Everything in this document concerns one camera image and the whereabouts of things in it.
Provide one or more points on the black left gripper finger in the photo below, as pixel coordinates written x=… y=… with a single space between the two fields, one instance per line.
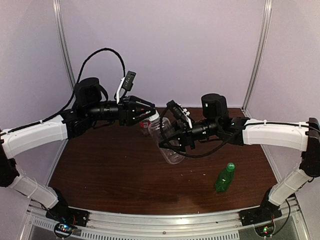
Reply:
x=141 y=103
x=138 y=115

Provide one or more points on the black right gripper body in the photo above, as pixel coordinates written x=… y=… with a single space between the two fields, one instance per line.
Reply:
x=188 y=136

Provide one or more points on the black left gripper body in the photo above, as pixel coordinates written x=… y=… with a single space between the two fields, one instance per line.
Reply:
x=123 y=112

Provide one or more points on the red label water bottle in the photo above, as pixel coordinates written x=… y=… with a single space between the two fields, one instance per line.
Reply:
x=144 y=126

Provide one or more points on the white flip bottle cap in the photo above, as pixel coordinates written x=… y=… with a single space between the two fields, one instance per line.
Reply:
x=154 y=117

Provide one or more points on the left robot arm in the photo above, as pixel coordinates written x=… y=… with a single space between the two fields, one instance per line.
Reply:
x=87 y=110

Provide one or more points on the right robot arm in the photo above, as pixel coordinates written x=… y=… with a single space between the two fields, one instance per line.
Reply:
x=301 y=136

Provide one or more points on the green plastic bottle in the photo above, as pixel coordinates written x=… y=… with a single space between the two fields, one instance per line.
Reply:
x=224 y=180

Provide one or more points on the right circuit board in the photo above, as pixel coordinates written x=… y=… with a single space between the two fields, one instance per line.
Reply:
x=264 y=230

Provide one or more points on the circuit board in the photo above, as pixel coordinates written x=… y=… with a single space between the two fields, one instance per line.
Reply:
x=264 y=230
x=62 y=230

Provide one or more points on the left circuit board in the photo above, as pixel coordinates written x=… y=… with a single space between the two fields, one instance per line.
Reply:
x=62 y=230

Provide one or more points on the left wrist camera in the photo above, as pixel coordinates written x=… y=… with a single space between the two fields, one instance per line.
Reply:
x=125 y=86

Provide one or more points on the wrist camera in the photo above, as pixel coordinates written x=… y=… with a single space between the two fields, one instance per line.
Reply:
x=125 y=86
x=180 y=113

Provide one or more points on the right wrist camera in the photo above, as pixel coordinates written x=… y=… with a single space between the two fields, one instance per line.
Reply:
x=180 y=113

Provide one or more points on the front aluminium rail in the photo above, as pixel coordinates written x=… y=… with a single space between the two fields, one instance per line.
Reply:
x=221 y=225

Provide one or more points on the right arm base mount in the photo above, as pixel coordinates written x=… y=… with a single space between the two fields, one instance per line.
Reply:
x=265 y=212

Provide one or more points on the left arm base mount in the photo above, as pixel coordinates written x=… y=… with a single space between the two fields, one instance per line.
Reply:
x=61 y=212

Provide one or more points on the left aluminium frame post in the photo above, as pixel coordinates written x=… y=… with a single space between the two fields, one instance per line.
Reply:
x=62 y=41

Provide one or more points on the aluminium frame post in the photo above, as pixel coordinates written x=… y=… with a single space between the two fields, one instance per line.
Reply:
x=62 y=41
x=264 y=30

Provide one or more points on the right aluminium frame post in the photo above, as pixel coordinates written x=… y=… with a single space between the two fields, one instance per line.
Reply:
x=264 y=30

